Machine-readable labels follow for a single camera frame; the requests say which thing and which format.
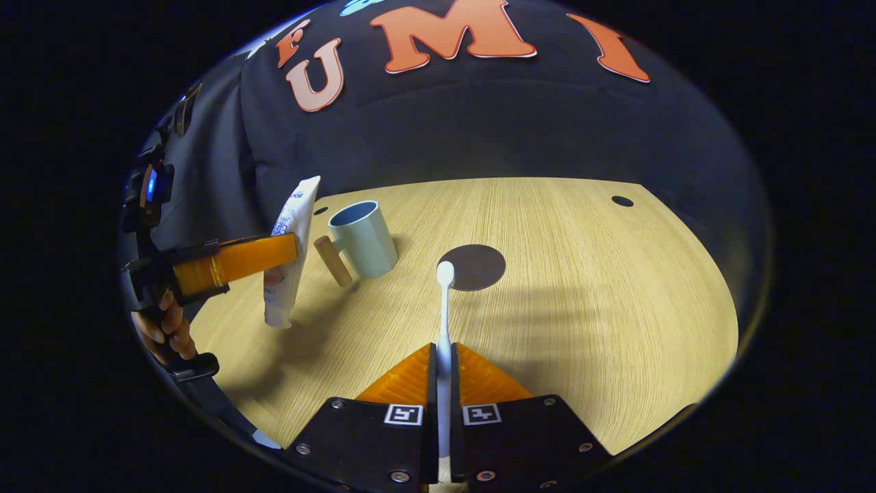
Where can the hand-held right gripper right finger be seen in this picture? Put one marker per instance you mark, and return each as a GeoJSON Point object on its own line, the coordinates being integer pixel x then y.
{"type": "Point", "coordinates": [457, 438]}

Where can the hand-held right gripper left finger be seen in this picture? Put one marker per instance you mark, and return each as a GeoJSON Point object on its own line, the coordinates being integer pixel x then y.
{"type": "Point", "coordinates": [431, 438]}

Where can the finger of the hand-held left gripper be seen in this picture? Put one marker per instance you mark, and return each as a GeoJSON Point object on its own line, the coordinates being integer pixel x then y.
{"type": "Point", "coordinates": [253, 257]}

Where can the white toothpaste tube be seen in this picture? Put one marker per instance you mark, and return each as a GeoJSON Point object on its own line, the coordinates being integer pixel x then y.
{"type": "Point", "coordinates": [291, 212]}

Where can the white toothbrush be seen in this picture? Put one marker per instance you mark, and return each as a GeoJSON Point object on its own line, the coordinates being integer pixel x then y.
{"type": "Point", "coordinates": [445, 322]}

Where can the dark round coaster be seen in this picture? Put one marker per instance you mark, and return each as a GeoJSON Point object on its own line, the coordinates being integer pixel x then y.
{"type": "Point", "coordinates": [482, 267]}

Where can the black backdrop cloth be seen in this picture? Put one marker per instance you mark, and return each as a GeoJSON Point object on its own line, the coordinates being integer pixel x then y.
{"type": "Point", "coordinates": [479, 123]}

